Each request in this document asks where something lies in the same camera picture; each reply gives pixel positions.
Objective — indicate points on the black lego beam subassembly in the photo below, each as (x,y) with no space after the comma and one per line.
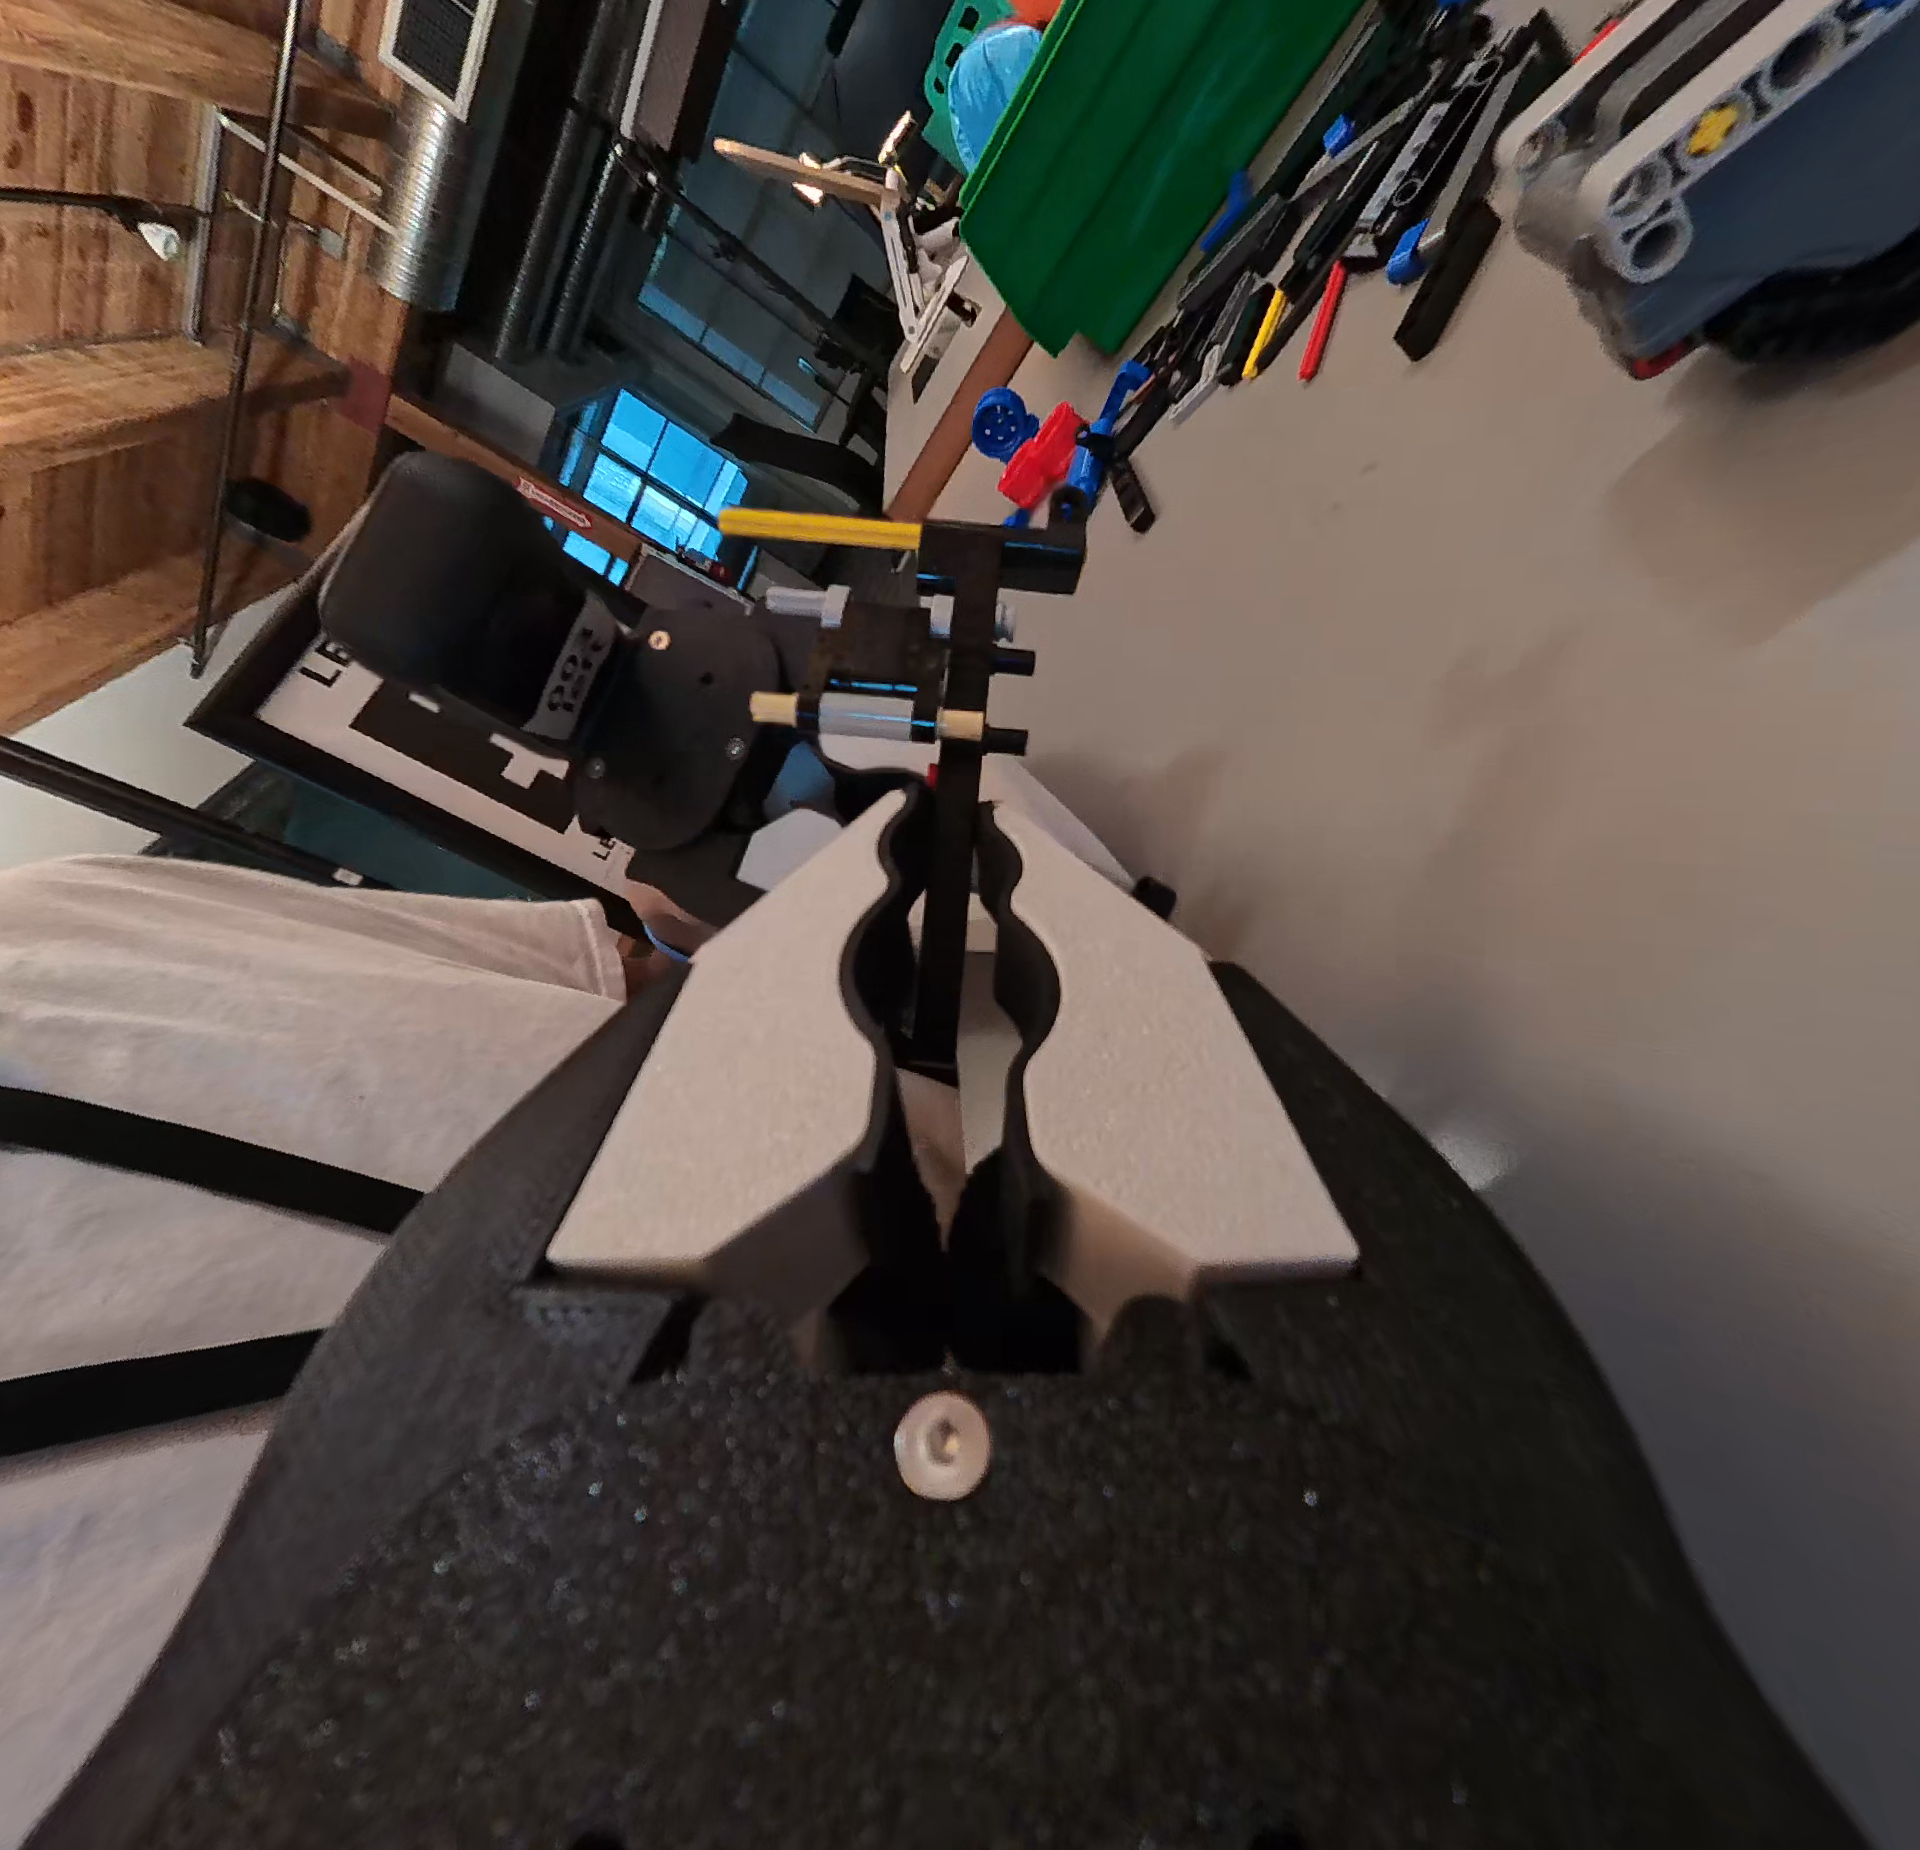
(960,591)

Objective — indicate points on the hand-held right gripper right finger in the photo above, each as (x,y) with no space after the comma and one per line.
(1185,1116)

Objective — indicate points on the pile of loose lego pieces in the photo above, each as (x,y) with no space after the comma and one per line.
(1426,140)

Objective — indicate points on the person's left forearm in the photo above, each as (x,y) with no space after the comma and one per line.
(657,964)

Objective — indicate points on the light blue bag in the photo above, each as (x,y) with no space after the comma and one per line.
(998,90)

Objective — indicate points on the studio light panel on stand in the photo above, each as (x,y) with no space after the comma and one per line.
(675,52)

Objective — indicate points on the framed black white sign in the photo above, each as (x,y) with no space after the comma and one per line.
(434,770)

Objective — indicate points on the blue lego wheel hub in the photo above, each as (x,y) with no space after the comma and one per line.
(1003,422)

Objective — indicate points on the black metal pipe rack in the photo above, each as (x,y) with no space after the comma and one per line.
(247,306)

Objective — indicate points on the window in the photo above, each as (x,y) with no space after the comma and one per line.
(647,471)

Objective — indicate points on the silver ventilation duct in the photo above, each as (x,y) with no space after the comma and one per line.
(429,201)

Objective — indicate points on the red lego connector piece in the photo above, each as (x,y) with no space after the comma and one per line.
(1042,454)

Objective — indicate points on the wooden board on white arm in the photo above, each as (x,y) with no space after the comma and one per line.
(914,246)

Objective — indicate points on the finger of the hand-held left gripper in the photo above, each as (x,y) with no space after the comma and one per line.
(803,854)
(1073,831)

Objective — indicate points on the person's white shirt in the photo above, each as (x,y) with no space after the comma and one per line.
(225,981)

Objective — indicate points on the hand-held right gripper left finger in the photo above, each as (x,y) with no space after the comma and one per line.
(750,1100)

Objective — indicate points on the small green basket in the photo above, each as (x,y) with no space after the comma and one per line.
(948,59)

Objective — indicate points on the grey black lego vehicle chassis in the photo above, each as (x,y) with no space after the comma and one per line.
(1724,201)

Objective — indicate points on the green plastic bin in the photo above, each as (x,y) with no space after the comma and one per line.
(1170,127)

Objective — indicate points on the white air vent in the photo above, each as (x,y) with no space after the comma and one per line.
(443,15)

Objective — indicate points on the background grey table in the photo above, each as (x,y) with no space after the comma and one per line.
(945,381)

